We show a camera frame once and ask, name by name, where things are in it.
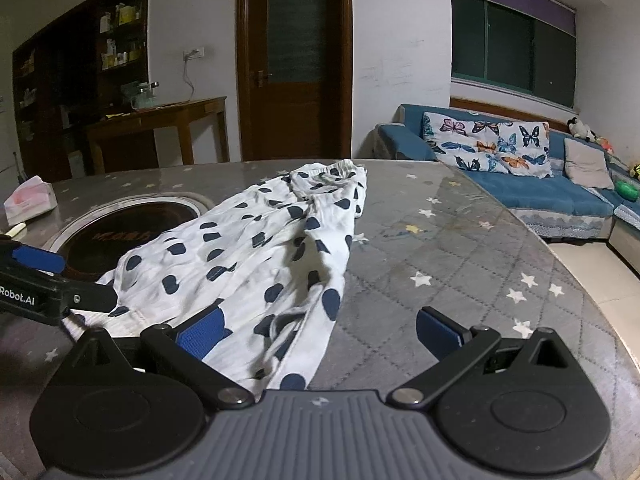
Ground butterfly print pillow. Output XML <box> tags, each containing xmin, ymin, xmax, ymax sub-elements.
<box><xmin>422</xmin><ymin>112</ymin><xmax>552</xmax><ymax>179</ymax></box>

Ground wooden side table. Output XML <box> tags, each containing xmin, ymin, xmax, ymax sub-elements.
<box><xmin>88</xmin><ymin>96</ymin><xmax>230</xmax><ymax>174</ymax></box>

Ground glass jar on table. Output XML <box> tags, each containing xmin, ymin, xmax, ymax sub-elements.
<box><xmin>122</xmin><ymin>81</ymin><xmax>160</xmax><ymax>110</ymax></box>

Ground green toy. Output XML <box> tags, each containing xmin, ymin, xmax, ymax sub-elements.
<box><xmin>614</xmin><ymin>180</ymin><xmax>639</xmax><ymax>202</ymax></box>

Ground blue sofa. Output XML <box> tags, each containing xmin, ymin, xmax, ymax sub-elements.
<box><xmin>372</xmin><ymin>104</ymin><xmax>639</xmax><ymax>266</ymax></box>

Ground pink tissue pack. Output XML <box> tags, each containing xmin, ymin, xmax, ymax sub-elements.
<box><xmin>3</xmin><ymin>176</ymin><xmax>58</xmax><ymax>226</ymax></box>

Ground dark green window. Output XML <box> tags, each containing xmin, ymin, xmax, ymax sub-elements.
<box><xmin>451</xmin><ymin>0</ymin><xmax>576</xmax><ymax>107</ymax></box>

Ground dark wooden door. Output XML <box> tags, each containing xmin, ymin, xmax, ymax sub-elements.
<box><xmin>235</xmin><ymin>0</ymin><xmax>352</xmax><ymax>160</ymax></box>

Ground round black induction cooktop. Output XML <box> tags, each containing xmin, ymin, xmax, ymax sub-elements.
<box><xmin>44</xmin><ymin>193</ymin><xmax>214</xmax><ymax>282</ymax></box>

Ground black white plush toy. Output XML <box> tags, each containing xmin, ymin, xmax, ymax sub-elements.
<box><xmin>567</xmin><ymin>116</ymin><xmax>597</xmax><ymax>142</ymax></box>

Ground white blue-spotted pants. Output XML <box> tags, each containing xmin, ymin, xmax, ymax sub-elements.
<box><xmin>63</xmin><ymin>159</ymin><xmax>367</xmax><ymax>393</ymax></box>

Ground white wall socket with cable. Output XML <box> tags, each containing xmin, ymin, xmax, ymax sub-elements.
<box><xmin>182</xmin><ymin>48</ymin><xmax>204</xmax><ymax>101</ymax></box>

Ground dark wooden shelf cabinet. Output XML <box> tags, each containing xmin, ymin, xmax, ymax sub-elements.
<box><xmin>12</xmin><ymin>0</ymin><xmax>149</xmax><ymax>182</ymax></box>

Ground beige cushion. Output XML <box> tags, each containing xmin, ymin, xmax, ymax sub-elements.
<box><xmin>564</xmin><ymin>139</ymin><xmax>614</xmax><ymax>190</ymax></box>

